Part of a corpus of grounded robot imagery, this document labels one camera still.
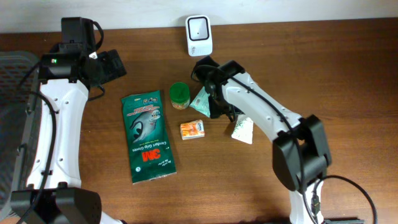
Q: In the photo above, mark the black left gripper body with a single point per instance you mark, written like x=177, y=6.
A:
x=111, y=68

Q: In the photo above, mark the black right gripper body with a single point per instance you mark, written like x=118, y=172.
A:
x=220, y=103

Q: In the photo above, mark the mint green tissue pack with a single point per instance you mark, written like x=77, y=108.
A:
x=201, y=103

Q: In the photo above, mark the green lid jar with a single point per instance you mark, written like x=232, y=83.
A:
x=180, y=95

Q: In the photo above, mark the orange small box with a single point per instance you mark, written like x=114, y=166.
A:
x=192, y=130

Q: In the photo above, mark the white bamboo print tube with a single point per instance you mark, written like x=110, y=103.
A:
x=243, y=130

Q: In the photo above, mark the green 3M gloves packet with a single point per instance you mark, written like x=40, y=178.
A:
x=149, y=149

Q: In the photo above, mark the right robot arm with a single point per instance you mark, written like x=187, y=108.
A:
x=300, y=150

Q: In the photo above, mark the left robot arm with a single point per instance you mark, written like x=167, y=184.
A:
x=65, y=76

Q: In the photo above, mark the white barcode scanner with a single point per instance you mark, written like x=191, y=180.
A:
x=199, y=35

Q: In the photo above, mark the grey plastic mesh basket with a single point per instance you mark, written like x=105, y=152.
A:
x=17, y=153

